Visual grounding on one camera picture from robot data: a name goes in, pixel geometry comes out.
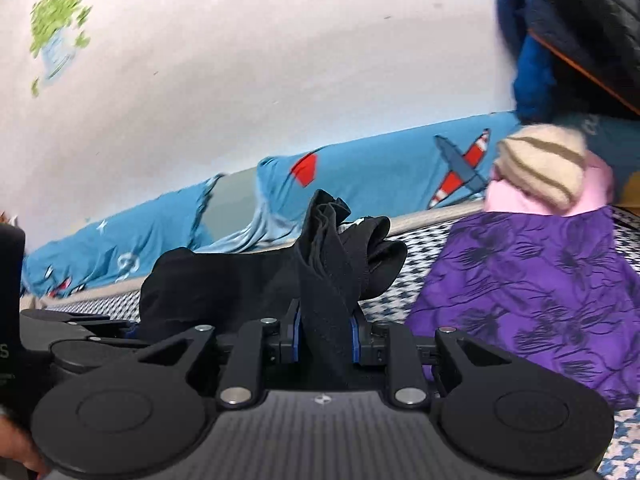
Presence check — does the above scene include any black jacket with orange trim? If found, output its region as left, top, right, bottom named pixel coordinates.
left=507, top=0, right=640, bottom=118

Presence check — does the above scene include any black t-shirt with red print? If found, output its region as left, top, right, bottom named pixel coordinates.
left=139, top=189, right=408, bottom=391

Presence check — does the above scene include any pink garment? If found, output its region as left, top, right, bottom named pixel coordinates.
left=486, top=157, right=617, bottom=217

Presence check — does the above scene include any purple floral folded cloth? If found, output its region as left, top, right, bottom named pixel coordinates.
left=405, top=205, right=640, bottom=411

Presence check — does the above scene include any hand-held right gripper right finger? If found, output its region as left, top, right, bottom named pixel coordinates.
left=351, top=311, right=512, bottom=408

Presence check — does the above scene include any beige striped knit garment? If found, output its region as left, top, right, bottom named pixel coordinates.
left=496, top=125, right=588, bottom=211

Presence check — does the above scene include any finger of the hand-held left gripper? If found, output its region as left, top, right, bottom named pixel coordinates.
left=75, top=317, right=144, bottom=348

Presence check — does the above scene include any person's left hand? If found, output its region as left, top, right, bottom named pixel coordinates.
left=0, top=407, right=48, bottom=478

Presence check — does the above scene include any teal cloth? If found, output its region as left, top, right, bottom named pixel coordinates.
left=565, top=112, right=640, bottom=181

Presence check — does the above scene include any blue airplane print cover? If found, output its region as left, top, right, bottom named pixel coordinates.
left=20, top=112, right=523, bottom=301

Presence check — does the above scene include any green plant wall sticker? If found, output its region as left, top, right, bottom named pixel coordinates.
left=29, top=0, right=95, bottom=98

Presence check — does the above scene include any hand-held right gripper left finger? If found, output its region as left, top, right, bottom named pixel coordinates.
left=140, top=298, right=303, bottom=407

